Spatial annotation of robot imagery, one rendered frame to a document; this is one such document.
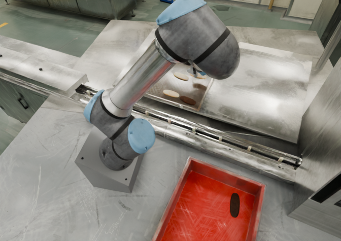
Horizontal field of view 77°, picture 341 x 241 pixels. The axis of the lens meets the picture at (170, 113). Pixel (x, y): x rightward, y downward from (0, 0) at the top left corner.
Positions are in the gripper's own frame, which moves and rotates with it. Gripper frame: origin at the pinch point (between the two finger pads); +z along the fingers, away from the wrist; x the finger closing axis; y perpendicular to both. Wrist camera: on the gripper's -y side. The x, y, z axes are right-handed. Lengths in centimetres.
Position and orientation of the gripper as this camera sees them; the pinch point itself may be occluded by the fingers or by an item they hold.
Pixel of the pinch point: (198, 73)
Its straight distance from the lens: 122.6
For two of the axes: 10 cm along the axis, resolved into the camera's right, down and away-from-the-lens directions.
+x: -4.4, 7.9, -4.4
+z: 1.2, 5.3, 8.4
